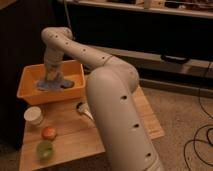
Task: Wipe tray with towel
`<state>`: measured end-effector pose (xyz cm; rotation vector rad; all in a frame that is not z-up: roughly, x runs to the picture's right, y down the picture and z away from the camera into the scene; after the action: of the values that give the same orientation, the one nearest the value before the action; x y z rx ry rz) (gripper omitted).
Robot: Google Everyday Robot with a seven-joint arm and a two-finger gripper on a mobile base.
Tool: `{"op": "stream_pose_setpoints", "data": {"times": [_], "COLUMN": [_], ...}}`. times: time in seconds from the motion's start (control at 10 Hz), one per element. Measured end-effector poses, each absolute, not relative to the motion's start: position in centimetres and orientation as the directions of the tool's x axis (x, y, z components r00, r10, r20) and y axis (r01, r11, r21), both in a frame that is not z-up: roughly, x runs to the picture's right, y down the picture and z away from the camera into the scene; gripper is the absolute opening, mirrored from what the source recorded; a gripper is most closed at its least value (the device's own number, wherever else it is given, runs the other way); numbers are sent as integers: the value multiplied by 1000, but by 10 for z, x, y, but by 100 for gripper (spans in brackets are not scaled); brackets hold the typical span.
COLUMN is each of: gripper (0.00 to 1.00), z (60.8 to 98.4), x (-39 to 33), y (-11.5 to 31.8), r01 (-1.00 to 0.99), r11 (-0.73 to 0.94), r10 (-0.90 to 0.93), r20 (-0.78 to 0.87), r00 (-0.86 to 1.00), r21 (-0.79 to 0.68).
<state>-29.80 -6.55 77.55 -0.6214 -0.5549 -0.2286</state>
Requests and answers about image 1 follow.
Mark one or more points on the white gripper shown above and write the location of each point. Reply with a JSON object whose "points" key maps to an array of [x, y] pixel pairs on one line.
{"points": [[52, 62]]}

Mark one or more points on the blue grey towel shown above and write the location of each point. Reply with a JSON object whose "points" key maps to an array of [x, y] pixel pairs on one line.
{"points": [[58, 82]]}

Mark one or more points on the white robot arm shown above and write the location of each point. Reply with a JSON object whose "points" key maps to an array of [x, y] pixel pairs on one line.
{"points": [[109, 89]]}

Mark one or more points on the orange plastic tray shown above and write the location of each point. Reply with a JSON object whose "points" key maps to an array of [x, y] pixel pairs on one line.
{"points": [[27, 90]]}

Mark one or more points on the metal spoon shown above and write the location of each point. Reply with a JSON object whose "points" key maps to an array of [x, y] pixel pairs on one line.
{"points": [[83, 109]]}

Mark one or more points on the white cup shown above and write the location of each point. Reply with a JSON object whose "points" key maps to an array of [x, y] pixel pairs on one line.
{"points": [[33, 115]]}

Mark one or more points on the red orange apple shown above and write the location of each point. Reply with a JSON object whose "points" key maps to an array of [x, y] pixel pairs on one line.
{"points": [[49, 133]]}

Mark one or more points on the small wooden table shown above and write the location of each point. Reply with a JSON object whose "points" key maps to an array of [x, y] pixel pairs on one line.
{"points": [[76, 137]]}

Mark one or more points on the green apple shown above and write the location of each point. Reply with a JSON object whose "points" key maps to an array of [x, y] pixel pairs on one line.
{"points": [[44, 150]]}

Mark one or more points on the black device on shelf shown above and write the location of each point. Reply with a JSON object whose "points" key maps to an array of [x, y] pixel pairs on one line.
{"points": [[178, 60]]}

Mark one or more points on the low wooden shelf unit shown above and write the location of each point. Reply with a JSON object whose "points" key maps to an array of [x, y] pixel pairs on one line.
{"points": [[140, 31]]}

